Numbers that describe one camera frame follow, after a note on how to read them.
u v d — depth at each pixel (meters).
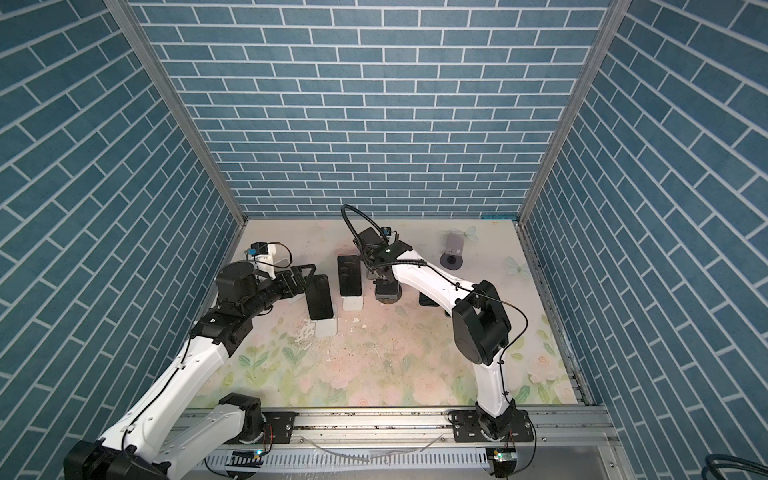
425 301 0.58
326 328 0.91
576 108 0.88
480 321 0.50
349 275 0.90
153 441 0.41
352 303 0.96
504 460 0.74
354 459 0.71
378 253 0.67
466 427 0.74
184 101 0.88
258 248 0.67
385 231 0.81
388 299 0.96
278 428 0.74
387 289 0.98
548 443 0.72
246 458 0.72
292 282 0.69
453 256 1.06
